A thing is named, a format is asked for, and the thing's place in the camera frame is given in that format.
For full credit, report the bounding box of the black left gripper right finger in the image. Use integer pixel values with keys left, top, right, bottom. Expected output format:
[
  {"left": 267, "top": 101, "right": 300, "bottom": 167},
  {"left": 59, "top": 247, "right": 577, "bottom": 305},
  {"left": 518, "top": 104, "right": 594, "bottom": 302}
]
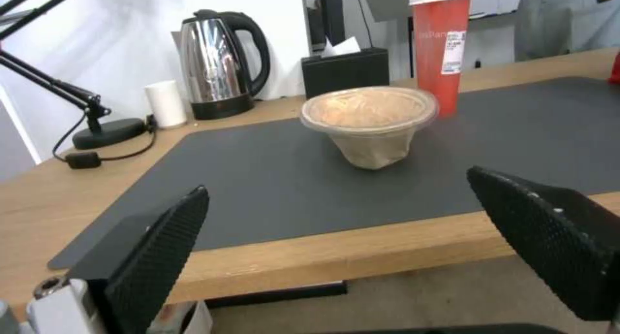
[{"left": 465, "top": 166, "right": 620, "bottom": 322}]

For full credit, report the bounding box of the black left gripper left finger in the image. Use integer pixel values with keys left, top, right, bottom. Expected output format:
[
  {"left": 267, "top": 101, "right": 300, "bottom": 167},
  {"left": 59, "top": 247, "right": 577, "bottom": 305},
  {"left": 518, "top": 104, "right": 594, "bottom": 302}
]
[{"left": 26, "top": 184, "right": 211, "bottom": 334}]

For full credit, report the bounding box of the white cylinder container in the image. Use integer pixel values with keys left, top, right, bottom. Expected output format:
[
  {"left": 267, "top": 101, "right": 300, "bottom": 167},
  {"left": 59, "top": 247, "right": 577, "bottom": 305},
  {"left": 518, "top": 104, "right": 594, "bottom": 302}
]
[{"left": 143, "top": 80, "right": 188, "bottom": 128}]

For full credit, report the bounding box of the black desk lamp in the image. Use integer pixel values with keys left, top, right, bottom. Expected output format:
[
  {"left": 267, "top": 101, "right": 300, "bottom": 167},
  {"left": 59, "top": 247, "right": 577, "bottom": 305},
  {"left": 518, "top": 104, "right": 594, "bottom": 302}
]
[{"left": 0, "top": 0, "right": 146, "bottom": 150}]

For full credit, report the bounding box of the dark grey desk mat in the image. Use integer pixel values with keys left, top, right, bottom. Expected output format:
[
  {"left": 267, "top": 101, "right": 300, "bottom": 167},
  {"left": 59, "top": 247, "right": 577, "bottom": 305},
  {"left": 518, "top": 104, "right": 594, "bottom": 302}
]
[{"left": 46, "top": 76, "right": 620, "bottom": 270}]

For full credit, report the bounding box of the brown paper bowl clear lid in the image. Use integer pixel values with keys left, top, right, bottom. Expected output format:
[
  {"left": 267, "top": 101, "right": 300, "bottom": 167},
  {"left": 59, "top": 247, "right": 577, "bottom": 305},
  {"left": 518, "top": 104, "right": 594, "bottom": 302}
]
[{"left": 299, "top": 87, "right": 441, "bottom": 171}]

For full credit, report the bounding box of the person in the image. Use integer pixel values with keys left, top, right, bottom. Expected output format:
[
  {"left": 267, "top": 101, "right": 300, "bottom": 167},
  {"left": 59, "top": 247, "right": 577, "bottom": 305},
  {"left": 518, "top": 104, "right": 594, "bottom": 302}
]
[{"left": 514, "top": 0, "right": 620, "bottom": 62}]

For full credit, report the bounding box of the red cup with white lid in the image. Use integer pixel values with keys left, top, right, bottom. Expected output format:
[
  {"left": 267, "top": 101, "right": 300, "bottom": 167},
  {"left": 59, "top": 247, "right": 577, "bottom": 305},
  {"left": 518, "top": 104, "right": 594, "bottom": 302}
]
[{"left": 408, "top": 0, "right": 474, "bottom": 120}]

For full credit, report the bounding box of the black tissue box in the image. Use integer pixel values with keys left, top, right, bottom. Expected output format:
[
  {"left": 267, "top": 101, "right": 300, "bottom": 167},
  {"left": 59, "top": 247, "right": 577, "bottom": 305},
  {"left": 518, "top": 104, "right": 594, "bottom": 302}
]
[{"left": 300, "top": 47, "right": 390, "bottom": 100}]

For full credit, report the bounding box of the black lamp cable with switch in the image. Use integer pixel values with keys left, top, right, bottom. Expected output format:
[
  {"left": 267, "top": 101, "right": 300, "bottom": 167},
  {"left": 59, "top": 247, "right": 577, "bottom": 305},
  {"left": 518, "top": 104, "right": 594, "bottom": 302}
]
[{"left": 51, "top": 112, "right": 157, "bottom": 170}]

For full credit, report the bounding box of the steel electric kettle black handle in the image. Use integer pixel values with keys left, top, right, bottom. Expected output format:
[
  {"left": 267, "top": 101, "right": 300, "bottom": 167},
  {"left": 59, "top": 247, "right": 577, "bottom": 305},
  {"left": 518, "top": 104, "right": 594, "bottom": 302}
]
[{"left": 170, "top": 9, "right": 271, "bottom": 121}]

